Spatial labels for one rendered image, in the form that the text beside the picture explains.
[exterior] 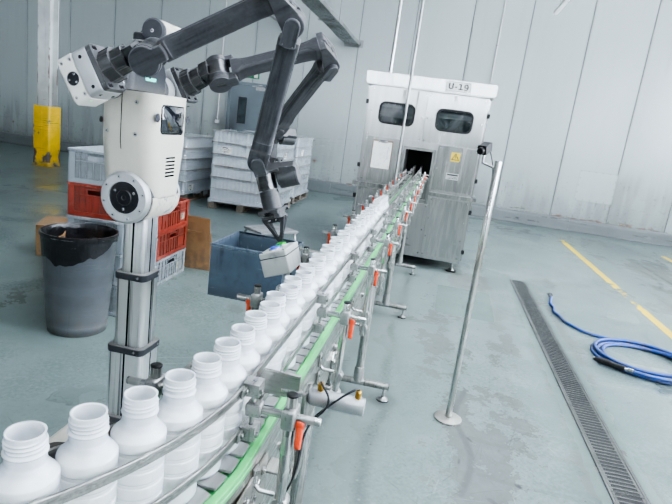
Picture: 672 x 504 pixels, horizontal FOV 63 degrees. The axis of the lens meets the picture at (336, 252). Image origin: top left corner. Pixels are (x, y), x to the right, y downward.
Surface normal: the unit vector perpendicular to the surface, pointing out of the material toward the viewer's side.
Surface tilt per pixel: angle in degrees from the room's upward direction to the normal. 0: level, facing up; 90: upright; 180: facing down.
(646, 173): 90
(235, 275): 90
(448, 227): 90
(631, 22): 90
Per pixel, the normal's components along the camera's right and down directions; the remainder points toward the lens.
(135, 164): -0.22, 0.37
